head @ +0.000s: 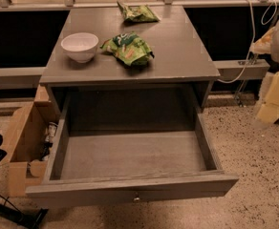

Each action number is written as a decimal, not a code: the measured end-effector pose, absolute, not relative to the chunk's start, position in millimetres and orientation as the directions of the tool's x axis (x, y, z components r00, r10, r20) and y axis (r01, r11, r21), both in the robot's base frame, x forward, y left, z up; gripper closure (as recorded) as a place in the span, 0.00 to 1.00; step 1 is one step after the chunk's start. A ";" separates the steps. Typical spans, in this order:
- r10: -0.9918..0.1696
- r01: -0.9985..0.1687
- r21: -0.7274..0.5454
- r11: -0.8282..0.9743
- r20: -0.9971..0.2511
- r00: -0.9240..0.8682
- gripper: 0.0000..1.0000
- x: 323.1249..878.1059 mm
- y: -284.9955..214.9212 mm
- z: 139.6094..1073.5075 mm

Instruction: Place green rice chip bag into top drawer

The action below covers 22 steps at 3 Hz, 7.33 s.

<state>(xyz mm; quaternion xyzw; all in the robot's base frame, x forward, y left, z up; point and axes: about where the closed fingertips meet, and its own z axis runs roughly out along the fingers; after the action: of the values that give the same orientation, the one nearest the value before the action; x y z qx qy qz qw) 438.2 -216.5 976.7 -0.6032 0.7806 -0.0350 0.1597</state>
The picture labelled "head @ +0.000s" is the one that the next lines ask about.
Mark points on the green rice chip bag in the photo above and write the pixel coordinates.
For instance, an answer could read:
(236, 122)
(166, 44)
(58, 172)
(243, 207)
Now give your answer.
(129, 48)

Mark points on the white ceramic bowl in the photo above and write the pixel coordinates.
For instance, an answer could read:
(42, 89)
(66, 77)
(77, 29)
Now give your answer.
(81, 46)

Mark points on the white bottle in box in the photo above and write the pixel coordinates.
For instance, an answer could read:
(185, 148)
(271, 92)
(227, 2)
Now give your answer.
(49, 140)

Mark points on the grey wooden cabinet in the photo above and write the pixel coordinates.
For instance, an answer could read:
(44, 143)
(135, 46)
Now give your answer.
(179, 54)

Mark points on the grey open top drawer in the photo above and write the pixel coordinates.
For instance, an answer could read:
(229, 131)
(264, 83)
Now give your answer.
(113, 146)

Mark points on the crumpled green snack bag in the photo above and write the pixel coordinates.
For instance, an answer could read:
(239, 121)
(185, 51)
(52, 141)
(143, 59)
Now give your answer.
(138, 14)

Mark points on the cardboard box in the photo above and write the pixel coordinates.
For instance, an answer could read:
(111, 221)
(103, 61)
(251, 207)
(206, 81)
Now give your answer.
(24, 141)

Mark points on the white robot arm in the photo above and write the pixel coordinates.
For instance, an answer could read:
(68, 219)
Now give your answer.
(268, 106)

